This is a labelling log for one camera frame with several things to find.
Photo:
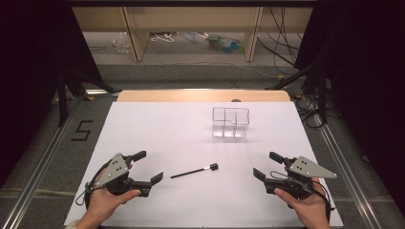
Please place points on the person's left hand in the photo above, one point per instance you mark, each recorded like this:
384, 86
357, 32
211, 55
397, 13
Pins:
105, 203

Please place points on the white table mat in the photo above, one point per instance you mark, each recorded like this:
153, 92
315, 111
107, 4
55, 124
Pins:
178, 136

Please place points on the clear plastic organizer box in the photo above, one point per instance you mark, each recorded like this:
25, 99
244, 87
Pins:
230, 122

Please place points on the aluminium floor rail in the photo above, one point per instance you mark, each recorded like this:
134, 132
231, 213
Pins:
344, 165
41, 162

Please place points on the black metal stand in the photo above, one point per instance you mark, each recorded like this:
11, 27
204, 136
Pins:
74, 86
313, 79

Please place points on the light wooden table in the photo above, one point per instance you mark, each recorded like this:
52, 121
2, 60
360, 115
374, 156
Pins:
178, 95

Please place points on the colourful plastic packaging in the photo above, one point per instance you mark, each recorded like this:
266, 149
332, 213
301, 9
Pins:
224, 44

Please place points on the person's right hand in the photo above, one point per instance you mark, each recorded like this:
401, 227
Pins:
305, 210

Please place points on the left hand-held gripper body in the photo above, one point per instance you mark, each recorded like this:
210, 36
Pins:
114, 170

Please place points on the dark curtain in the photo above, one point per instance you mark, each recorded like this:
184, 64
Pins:
28, 79
363, 79

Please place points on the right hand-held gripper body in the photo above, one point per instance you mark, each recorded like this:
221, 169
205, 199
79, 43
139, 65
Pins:
302, 173

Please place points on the light wooden shelf unit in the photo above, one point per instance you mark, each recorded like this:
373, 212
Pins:
191, 19

